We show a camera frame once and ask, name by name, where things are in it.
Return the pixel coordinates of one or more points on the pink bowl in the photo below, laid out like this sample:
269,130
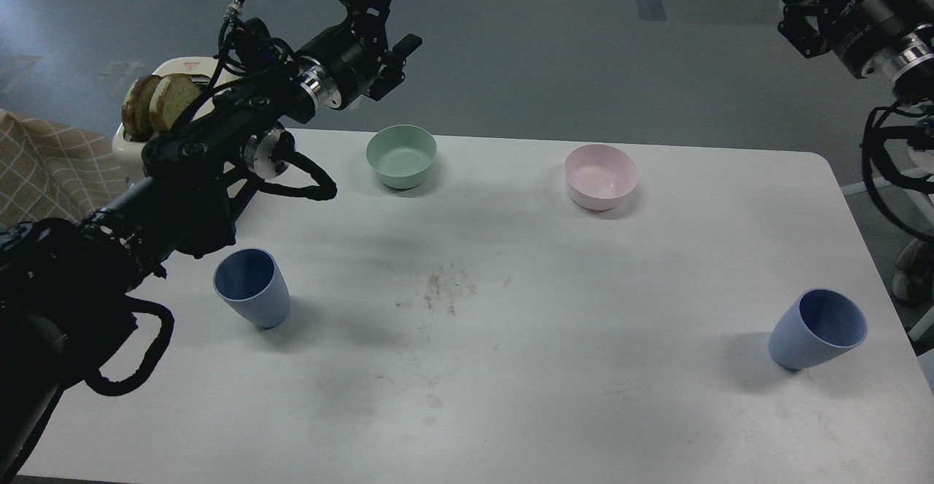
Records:
599,177

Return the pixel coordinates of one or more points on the blue cup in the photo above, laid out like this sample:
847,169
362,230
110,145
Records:
820,326
250,281

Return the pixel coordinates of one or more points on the toast slice front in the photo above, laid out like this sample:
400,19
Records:
172,96

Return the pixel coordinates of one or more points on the toast slice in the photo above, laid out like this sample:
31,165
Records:
135,111
172,96

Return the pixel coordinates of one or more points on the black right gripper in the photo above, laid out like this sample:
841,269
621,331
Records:
888,37

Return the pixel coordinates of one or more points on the beige checkered cloth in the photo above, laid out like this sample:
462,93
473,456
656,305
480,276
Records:
49,170

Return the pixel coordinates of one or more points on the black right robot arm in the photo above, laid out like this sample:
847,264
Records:
908,119

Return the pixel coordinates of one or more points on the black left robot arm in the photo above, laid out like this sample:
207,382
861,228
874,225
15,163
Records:
67,312

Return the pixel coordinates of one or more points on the green bowl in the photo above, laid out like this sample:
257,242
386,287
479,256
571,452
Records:
402,156

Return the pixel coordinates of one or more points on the cream toaster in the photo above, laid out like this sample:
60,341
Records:
128,152

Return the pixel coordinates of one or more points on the toast slice back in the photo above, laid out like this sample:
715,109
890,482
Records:
135,111

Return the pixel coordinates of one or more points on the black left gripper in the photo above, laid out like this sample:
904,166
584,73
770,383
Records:
353,58

